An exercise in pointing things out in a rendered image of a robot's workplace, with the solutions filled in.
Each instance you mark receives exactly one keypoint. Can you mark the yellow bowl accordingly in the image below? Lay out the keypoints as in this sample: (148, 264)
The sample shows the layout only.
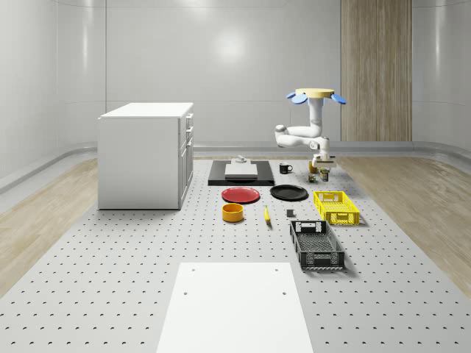
(232, 213)

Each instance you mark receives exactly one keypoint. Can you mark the yellow basket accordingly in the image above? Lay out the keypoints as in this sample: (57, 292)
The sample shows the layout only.
(336, 208)

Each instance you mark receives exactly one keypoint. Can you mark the white cabinet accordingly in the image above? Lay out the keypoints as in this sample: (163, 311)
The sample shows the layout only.
(140, 162)

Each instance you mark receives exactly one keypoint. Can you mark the banana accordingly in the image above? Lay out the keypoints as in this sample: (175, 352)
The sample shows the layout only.
(267, 216)

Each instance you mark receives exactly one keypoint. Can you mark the white board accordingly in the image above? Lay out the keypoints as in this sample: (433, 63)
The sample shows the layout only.
(235, 309)

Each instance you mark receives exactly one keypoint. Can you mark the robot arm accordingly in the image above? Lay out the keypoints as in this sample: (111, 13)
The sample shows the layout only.
(315, 117)

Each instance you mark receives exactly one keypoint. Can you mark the dark grey basket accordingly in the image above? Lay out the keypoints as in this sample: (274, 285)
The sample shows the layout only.
(317, 244)

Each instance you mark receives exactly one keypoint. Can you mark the puzzle cube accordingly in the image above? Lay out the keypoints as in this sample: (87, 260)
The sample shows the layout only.
(312, 178)

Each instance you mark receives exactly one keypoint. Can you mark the black stove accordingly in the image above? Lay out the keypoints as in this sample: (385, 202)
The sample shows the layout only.
(239, 173)

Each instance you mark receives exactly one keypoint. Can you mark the red plate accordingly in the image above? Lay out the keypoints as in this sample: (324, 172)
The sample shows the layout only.
(240, 195)

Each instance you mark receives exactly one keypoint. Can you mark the black mug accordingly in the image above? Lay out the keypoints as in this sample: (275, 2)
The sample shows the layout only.
(284, 168)

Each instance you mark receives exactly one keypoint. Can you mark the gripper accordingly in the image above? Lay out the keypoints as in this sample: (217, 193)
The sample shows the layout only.
(327, 162)

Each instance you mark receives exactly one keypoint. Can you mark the black plate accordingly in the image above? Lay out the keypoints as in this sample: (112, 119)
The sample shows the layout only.
(289, 192)

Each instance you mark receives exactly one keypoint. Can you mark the flat-sided can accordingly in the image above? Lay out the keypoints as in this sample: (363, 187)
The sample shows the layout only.
(324, 175)

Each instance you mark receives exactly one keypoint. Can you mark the yellow mug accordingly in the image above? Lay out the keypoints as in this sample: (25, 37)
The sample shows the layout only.
(312, 169)

